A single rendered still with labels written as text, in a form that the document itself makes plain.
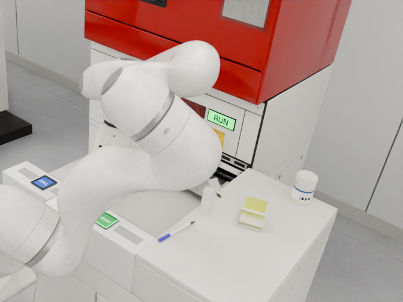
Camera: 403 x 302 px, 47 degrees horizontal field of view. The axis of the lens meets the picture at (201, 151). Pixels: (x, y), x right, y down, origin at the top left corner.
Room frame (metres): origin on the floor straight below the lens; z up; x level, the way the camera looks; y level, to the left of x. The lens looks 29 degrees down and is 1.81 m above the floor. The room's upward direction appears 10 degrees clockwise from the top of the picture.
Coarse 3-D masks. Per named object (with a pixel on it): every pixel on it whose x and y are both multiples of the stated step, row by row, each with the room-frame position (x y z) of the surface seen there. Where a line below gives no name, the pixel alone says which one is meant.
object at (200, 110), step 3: (183, 99) 1.61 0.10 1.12; (186, 102) 1.60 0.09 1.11; (189, 102) 1.60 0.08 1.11; (192, 102) 1.59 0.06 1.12; (189, 105) 1.60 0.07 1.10; (192, 105) 1.59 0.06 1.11; (195, 105) 1.58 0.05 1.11; (198, 105) 1.58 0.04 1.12; (192, 108) 1.59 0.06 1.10; (195, 108) 1.58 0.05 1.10; (198, 108) 1.58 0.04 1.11; (201, 108) 1.57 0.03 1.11; (195, 111) 1.58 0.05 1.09; (198, 111) 1.58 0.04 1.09; (201, 111) 1.57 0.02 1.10; (201, 114) 1.57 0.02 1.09
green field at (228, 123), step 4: (212, 112) 1.55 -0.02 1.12; (208, 116) 1.55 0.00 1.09; (212, 116) 1.54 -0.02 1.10; (216, 116) 1.54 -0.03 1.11; (220, 116) 1.53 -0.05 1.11; (224, 116) 1.52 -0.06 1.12; (212, 120) 1.54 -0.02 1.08; (216, 120) 1.53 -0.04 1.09; (220, 120) 1.53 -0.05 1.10; (224, 120) 1.52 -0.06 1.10; (228, 120) 1.51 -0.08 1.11; (232, 120) 1.50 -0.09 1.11; (220, 124) 1.53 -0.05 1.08; (224, 124) 1.52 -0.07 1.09; (228, 124) 1.51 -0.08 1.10; (232, 124) 1.50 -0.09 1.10; (232, 128) 1.50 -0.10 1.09
